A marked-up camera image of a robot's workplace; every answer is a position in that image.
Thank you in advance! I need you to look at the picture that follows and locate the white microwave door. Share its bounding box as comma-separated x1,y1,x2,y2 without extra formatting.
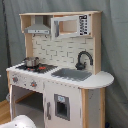
50,14,92,40

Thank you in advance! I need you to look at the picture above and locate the right red stove knob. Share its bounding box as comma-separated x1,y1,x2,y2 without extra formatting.
30,81,37,88

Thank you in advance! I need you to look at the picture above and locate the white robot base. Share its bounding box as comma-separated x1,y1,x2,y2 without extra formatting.
6,114,38,128

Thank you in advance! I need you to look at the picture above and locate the red stove knob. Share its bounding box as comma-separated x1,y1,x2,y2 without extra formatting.
12,77,18,83
30,81,37,88

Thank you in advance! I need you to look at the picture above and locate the white cabinet door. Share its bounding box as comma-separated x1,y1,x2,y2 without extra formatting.
44,82,82,128

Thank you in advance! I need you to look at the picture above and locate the black toy stovetop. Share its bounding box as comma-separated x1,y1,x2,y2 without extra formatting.
18,63,55,73

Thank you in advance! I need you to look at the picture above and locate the grey backdrop curtain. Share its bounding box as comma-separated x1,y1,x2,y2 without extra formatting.
0,0,128,128

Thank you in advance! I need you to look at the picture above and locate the small metal pot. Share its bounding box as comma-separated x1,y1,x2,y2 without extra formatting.
23,57,39,67

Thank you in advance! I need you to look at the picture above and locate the grey toy sink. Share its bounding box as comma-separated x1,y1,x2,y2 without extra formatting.
52,68,92,81

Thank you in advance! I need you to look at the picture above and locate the left red stove knob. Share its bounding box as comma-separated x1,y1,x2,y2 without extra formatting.
12,77,18,83

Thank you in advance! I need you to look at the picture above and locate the wooden toy kitchen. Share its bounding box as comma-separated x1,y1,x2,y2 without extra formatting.
7,11,114,128

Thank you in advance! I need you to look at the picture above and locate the black toy faucet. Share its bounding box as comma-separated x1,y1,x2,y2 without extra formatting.
75,51,93,70

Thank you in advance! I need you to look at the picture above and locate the grey range hood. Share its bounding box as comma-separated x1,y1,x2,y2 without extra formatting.
24,16,51,35

